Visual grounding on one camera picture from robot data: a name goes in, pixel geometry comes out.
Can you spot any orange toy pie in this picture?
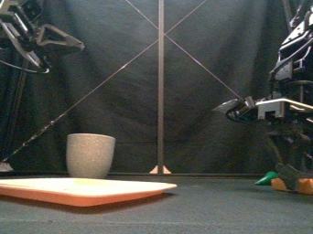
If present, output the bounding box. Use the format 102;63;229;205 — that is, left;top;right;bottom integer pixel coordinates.
270;177;313;196

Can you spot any pink square plate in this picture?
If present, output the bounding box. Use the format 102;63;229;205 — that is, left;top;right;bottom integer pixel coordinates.
0;176;178;208

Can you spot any green toy vegetable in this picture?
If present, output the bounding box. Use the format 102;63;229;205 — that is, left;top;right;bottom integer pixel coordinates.
254;170;279;186

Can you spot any thin diagonal brace rod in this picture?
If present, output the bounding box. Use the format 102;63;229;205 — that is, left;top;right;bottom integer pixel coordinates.
122;0;246;101
0;0;210;164

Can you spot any grey speckled cup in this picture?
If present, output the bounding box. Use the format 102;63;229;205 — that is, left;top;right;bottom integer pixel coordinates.
64;133;118;180

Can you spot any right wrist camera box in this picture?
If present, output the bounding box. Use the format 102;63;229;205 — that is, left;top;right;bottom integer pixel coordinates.
213;96;313;124

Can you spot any vertical metal frame post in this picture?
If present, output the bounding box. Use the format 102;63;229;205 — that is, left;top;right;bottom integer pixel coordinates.
156;0;166;176

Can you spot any post foot bracket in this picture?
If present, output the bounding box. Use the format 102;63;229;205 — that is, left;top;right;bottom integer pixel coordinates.
148;165;172;176
0;162;15;174

